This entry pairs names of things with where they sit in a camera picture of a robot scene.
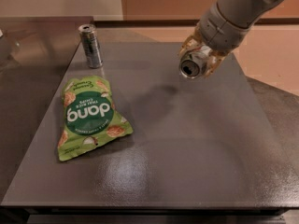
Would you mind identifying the green dang chips bag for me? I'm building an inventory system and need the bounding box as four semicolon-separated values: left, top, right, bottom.
57;76;133;161

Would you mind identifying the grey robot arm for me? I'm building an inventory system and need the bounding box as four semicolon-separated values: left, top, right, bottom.
178;0;284;79

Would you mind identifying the tall silver energy drink can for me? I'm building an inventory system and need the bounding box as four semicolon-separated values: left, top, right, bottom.
78;24;103;69

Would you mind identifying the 7up soda can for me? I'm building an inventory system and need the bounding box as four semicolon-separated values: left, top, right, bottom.
178;45;211;79

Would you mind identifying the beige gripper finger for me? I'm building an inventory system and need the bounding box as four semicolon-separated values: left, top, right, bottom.
204;49;230;77
178;27;202;58

